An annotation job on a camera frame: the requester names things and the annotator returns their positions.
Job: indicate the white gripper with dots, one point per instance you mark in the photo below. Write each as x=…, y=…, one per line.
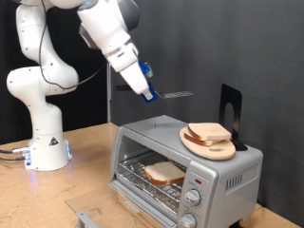
x=133, y=79

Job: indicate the metal spatula with blue block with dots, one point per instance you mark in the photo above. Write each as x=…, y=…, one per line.
x=177, y=94

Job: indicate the white bread slice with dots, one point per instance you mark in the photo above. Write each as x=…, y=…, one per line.
x=196, y=141
x=209, y=130
x=164, y=172

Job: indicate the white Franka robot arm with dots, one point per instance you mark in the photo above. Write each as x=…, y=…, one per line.
x=104, y=25

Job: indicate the silver oven knob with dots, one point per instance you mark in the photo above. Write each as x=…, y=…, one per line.
x=192, y=197
x=188, y=221

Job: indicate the silver toaster oven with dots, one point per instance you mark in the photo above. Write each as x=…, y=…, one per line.
x=228, y=196

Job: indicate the vertical metal pole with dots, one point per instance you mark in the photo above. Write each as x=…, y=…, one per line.
x=109, y=107

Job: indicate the black backdrop curtain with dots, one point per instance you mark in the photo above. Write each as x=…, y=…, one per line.
x=88, y=104

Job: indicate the dark grey backdrop panel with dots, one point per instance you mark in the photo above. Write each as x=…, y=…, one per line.
x=205, y=47

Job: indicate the black metal bookend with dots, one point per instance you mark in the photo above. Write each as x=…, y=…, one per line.
x=236, y=101

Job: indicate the round wooden cutting board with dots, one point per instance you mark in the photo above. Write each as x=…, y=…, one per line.
x=215, y=153

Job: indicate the aluminium foil liner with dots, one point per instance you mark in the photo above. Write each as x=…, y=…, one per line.
x=139, y=187

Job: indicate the wrist camera with green sticker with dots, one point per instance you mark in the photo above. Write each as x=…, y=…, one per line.
x=149, y=71

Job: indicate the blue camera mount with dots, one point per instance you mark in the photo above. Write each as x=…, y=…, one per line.
x=143, y=67

